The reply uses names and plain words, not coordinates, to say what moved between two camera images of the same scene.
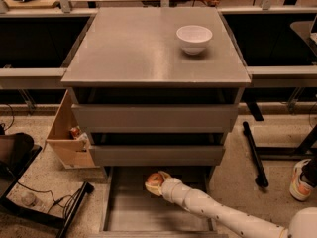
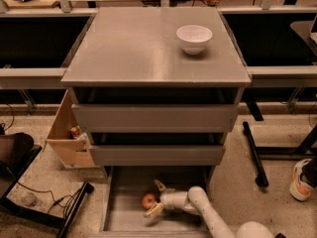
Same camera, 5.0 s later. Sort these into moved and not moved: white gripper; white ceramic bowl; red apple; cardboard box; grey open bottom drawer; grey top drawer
Moved: white gripper; red apple
Not moved: grey open bottom drawer; white ceramic bowl; grey top drawer; cardboard box
